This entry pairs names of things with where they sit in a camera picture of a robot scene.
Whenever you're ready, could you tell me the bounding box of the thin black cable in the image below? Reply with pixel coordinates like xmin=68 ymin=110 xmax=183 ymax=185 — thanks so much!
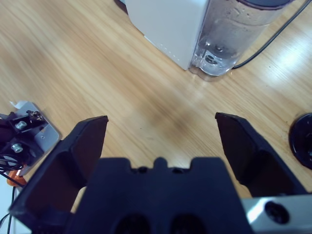
xmin=0 ymin=158 xmax=25 ymax=234

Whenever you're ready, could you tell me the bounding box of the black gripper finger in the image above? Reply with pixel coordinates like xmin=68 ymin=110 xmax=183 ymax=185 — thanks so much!
xmin=214 ymin=112 xmax=310 ymax=198
xmin=8 ymin=115 xmax=109 ymax=232

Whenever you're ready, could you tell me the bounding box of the black machine power cable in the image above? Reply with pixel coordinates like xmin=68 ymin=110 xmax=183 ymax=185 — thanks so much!
xmin=232 ymin=0 xmax=312 ymax=69

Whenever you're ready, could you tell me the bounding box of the black wire capsule holder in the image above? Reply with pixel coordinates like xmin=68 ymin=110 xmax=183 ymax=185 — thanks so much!
xmin=288 ymin=113 xmax=312 ymax=169

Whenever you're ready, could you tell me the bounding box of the white paper tag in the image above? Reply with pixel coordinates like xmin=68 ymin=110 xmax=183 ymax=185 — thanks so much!
xmin=9 ymin=99 xmax=28 ymax=110

